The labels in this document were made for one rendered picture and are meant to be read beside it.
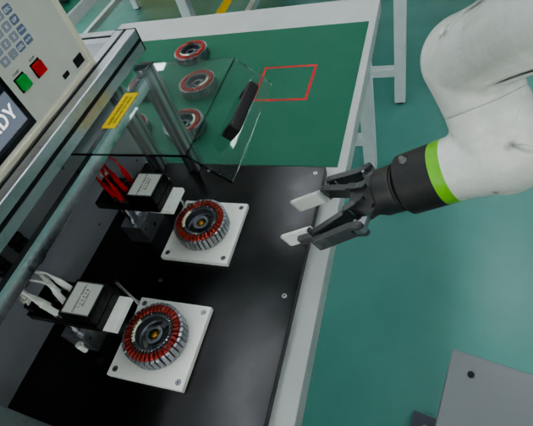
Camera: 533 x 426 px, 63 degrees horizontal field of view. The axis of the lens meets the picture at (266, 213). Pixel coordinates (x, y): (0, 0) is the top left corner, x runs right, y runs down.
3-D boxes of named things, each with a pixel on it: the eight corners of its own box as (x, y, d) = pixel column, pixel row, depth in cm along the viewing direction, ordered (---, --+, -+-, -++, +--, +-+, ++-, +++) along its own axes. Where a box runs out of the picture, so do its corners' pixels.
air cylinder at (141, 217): (165, 215, 98) (154, 199, 93) (151, 243, 93) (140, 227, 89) (145, 214, 99) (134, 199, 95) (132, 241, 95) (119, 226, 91)
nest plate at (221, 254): (249, 207, 93) (248, 203, 92) (228, 266, 85) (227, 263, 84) (188, 204, 98) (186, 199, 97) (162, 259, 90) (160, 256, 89)
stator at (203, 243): (237, 210, 92) (232, 199, 89) (221, 254, 85) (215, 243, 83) (190, 207, 96) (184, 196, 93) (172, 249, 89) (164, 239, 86)
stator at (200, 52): (192, 46, 147) (189, 36, 145) (217, 51, 142) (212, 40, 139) (171, 65, 143) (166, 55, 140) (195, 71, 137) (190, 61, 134)
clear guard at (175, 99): (271, 84, 78) (264, 55, 74) (233, 183, 65) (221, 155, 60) (123, 91, 89) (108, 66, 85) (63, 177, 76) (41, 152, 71)
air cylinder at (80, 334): (117, 314, 84) (102, 301, 80) (99, 352, 80) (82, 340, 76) (96, 310, 86) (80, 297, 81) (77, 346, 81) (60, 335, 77)
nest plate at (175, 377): (213, 309, 80) (211, 307, 79) (184, 393, 71) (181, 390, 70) (144, 299, 85) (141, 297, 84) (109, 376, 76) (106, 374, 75)
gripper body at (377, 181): (414, 221, 64) (362, 235, 71) (418, 179, 69) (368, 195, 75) (387, 192, 61) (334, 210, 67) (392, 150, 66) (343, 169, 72)
